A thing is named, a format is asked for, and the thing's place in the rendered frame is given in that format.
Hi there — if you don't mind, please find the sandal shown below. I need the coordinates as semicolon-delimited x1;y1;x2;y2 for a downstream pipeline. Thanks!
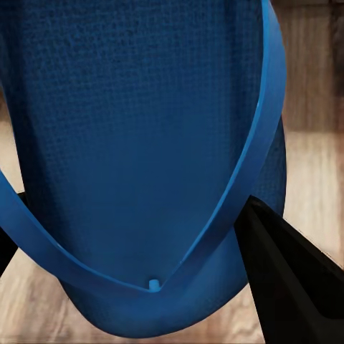
0;0;287;338

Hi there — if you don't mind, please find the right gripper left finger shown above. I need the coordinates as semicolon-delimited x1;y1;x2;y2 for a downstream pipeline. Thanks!
0;191;30;277

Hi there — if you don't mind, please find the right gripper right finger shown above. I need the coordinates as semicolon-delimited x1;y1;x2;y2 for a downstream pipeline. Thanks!
234;195;344;344

